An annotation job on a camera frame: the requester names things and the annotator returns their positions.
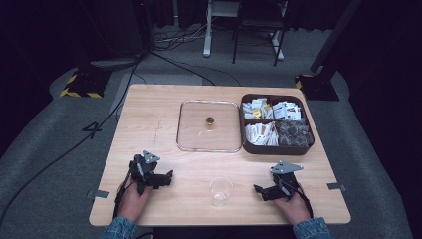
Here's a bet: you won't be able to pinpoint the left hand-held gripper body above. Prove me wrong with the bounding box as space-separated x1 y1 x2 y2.
128 149 167 196

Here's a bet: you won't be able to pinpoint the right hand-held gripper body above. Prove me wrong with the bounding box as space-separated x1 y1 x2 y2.
269 160 305 202

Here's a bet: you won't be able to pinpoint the person's right hand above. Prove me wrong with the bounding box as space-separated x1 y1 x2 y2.
272 183 313 227

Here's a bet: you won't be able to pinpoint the person's left hand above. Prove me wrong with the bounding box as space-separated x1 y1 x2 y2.
116 176 154 223

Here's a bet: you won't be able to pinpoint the dark brown divided box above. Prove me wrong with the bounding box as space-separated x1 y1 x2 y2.
239 93 316 156

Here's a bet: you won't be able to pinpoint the clear plastic cup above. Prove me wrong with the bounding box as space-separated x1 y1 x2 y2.
208 176 235 209

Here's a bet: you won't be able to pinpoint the square glass lid gold knob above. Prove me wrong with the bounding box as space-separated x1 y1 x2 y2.
175 100 244 154

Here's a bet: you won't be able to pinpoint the pile of dark patterned packets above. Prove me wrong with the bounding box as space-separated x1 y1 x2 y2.
275 119 315 148

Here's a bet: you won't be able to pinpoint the pile of white stick packets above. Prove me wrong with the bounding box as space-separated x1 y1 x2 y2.
244 121 280 147

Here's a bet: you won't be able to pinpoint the pile of white red packets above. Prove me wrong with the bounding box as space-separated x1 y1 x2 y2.
271 101 303 121

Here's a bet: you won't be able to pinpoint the pile of white yellow packets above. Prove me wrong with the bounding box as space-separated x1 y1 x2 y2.
241 97 274 120

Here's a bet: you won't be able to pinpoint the stand base yellow black stripes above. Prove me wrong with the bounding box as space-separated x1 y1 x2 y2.
294 73 341 103
59 67 113 100

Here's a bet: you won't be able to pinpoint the black chair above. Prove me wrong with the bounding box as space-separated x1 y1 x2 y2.
231 0 289 67

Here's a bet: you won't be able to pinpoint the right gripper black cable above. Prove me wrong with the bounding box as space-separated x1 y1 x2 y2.
296 183 315 219

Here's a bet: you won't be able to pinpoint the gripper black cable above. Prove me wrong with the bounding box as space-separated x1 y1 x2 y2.
296 183 315 219
111 170 134 221

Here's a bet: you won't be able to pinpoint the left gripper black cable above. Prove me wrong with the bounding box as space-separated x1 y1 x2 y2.
111 170 134 221

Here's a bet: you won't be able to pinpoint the long black floor cable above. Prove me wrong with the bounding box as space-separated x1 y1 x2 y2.
0 56 144 227

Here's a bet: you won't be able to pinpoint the bundle of floor cables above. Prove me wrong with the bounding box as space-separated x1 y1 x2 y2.
152 23 209 52

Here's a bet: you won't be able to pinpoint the white desk frame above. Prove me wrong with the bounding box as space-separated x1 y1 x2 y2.
202 0 287 62

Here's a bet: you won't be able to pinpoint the slanted dark metal post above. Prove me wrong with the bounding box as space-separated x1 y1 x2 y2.
310 0 363 75

